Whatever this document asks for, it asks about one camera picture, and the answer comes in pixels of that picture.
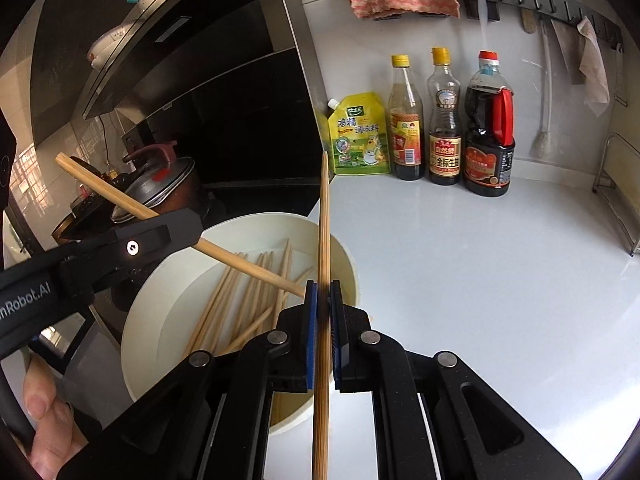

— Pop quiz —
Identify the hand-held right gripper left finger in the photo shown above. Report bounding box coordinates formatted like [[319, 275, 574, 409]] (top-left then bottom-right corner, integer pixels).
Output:
[[57, 281, 319, 480]]

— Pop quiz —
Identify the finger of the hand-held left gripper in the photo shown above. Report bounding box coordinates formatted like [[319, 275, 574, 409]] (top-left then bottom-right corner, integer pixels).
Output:
[[112, 208, 205, 274]]

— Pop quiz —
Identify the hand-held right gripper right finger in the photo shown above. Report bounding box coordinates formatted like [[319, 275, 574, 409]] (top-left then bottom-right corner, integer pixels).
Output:
[[328, 282, 584, 480]]

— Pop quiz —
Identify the white round bowl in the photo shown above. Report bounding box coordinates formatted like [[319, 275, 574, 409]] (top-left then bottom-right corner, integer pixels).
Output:
[[120, 212, 361, 436]]

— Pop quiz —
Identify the bunch of wooden chopsticks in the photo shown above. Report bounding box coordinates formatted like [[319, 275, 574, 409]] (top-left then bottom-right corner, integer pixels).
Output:
[[182, 238, 316, 358]]

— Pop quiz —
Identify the wooden chopstick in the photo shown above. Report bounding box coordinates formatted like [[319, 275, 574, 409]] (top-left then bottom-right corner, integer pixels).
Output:
[[311, 150, 333, 480], [55, 152, 307, 298]]

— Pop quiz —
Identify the person's left hand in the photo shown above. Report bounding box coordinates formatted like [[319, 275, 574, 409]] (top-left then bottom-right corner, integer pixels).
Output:
[[22, 352, 104, 480]]

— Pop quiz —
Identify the dark pot with lid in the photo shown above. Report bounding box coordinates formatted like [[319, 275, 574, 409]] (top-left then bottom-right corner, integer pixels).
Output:
[[110, 141, 211, 226]]

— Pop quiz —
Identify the black range hood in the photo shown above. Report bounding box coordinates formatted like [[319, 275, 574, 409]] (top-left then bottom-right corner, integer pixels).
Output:
[[32, 0, 331, 196]]

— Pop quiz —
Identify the yellow seasoning pouch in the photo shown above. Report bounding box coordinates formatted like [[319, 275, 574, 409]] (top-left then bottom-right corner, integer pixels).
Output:
[[327, 91, 392, 176]]

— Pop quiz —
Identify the slim yellow-cap vinegar bottle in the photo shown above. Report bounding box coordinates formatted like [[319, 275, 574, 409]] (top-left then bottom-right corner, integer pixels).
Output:
[[389, 54, 426, 181]]

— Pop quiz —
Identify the clear yellow-cap soy sauce bottle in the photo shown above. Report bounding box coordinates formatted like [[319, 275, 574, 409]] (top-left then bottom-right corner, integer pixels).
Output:
[[426, 47, 464, 186]]

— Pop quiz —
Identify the white hanging brush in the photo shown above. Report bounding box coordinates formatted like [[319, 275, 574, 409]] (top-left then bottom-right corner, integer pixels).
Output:
[[531, 25, 553, 158]]

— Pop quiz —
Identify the metal rack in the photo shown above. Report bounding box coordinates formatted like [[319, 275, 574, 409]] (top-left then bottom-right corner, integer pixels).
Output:
[[592, 132, 640, 258]]

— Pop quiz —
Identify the beige hanging cloth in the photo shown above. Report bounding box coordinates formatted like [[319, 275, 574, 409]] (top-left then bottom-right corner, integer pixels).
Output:
[[575, 16, 612, 118]]

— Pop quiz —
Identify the wooden spatula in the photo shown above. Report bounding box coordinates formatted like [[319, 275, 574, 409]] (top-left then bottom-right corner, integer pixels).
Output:
[[517, 2, 539, 34]]

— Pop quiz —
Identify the large red-handled soy sauce bottle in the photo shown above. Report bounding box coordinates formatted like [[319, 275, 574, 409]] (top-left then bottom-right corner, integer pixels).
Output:
[[462, 50, 516, 198]]

